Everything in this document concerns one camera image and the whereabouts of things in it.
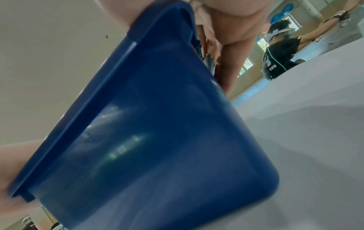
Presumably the person's left hand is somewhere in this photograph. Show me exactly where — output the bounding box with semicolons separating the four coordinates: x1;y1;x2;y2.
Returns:
0;139;45;216

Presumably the person's right hand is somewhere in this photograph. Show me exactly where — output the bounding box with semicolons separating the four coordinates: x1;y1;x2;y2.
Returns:
95;0;272;96

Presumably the blue plastic bin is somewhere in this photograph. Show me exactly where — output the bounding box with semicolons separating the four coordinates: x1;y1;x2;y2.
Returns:
8;0;281;230

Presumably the white head-mounted headset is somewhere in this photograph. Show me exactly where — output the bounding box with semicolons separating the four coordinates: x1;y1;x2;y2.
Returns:
265;27;294;41

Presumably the row of exercise balls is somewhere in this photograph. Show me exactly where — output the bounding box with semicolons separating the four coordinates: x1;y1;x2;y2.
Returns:
270;3;295;24

